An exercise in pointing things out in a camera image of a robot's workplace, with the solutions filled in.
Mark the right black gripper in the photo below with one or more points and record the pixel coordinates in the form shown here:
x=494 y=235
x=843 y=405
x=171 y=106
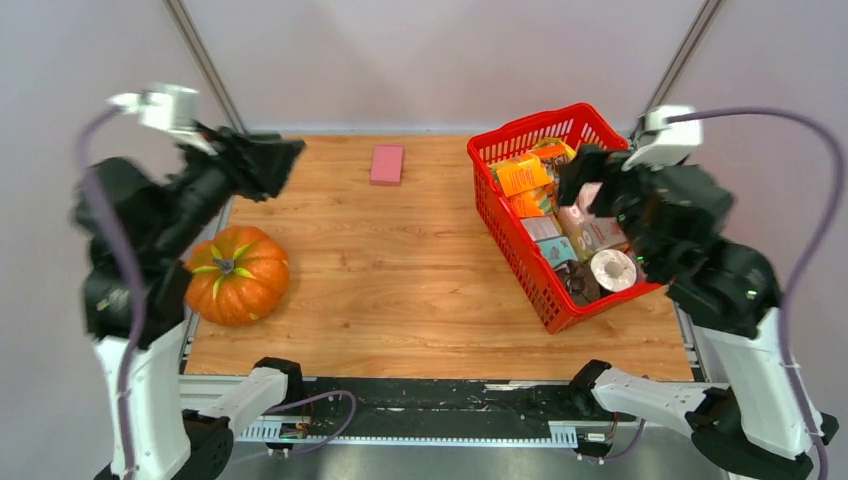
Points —
x=594 y=166

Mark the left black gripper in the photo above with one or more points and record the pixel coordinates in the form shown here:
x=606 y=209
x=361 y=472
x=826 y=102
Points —
x=257 y=165

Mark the pink paper box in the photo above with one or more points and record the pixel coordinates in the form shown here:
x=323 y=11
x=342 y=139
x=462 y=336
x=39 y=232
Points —
x=386 y=165

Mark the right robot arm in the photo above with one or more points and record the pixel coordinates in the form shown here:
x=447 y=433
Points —
x=672 y=218

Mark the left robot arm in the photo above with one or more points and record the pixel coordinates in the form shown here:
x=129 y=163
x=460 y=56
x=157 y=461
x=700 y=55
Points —
x=134 y=299

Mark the pink small box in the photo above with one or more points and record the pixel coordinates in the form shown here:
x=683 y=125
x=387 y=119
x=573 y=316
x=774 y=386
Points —
x=587 y=195

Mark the orange snack box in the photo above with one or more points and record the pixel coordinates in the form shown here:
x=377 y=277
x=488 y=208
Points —
x=520 y=174

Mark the teal box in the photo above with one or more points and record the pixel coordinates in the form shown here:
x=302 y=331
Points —
x=557 y=251

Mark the yellow snack bag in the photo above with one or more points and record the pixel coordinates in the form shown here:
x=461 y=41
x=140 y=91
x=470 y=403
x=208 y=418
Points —
x=553 y=150

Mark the red plastic basket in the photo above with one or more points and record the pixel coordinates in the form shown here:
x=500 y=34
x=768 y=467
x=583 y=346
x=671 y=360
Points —
x=575 y=124

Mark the pink white carton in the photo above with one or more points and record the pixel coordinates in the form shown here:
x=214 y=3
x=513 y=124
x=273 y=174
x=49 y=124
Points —
x=589 y=234

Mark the white tape roll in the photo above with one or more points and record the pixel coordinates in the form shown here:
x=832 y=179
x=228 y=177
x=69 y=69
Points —
x=614 y=270

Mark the orange pumpkin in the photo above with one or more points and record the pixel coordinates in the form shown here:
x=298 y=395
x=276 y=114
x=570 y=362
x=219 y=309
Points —
x=238 y=278

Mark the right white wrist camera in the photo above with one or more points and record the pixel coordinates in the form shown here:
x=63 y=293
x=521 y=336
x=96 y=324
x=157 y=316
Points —
x=656 y=142

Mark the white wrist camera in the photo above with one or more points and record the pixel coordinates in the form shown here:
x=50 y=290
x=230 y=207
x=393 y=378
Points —
x=656 y=142
x=168 y=108

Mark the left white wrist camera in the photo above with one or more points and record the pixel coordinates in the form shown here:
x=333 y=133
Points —
x=168 y=108

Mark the aluminium frame rail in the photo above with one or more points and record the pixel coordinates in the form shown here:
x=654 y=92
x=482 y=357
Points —
x=157 y=439

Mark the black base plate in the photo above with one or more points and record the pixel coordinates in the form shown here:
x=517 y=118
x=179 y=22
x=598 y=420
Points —
x=441 y=411

